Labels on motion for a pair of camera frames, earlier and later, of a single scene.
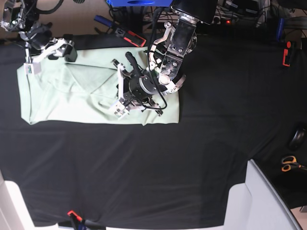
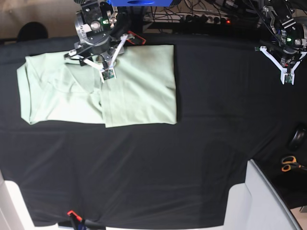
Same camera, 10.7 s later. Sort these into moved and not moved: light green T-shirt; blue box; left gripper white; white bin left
Moved: left gripper white
Not moved: blue box; white bin left; light green T-shirt
